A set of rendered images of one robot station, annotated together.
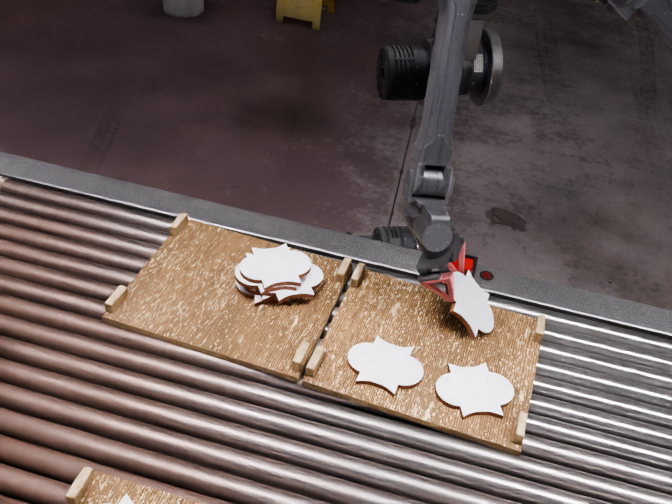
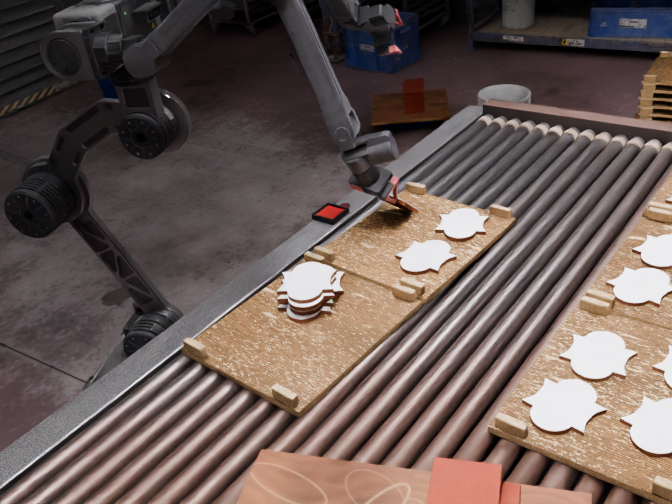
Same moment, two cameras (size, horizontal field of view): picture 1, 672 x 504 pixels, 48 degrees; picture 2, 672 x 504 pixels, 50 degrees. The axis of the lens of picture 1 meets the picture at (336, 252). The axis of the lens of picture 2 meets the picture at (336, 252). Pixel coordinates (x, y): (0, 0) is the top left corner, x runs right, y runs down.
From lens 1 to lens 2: 1.34 m
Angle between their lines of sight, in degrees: 48
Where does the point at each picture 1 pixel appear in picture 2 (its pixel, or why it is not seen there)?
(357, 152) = not seen: outside the picture
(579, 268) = (205, 272)
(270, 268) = (310, 283)
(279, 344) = (381, 306)
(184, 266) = (255, 352)
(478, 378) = (453, 219)
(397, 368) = (432, 250)
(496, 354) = (430, 211)
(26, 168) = not seen: outside the picture
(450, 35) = (306, 20)
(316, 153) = not seen: outside the picture
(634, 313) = (408, 159)
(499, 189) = (84, 288)
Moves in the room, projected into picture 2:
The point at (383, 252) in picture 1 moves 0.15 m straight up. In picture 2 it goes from (292, 246) to (283, 196)
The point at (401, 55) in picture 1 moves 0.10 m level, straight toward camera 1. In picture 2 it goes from (37, 186) to (59, 191)
